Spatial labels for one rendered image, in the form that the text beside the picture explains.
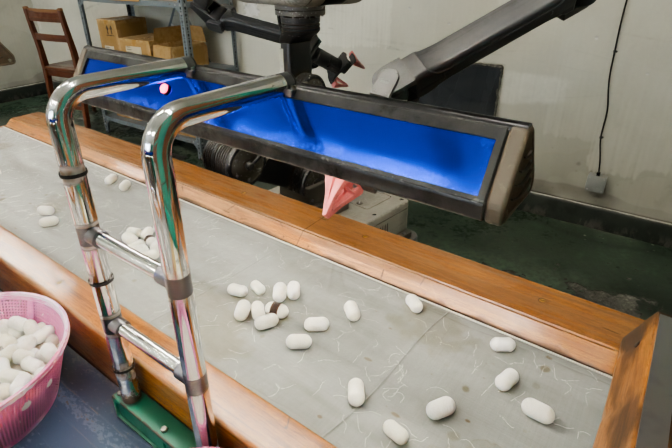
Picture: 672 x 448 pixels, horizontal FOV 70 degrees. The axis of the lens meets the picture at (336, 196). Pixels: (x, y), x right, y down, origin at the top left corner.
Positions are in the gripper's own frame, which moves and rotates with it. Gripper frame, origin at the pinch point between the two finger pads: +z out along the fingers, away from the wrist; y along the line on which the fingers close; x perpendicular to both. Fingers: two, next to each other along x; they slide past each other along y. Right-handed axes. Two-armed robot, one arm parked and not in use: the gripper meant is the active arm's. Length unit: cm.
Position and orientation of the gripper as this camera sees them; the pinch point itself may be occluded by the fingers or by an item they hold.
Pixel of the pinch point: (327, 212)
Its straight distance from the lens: 77.4
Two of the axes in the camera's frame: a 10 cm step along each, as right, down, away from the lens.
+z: -4.5, 8.5, -2.7
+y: 8.0, 2.6, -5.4
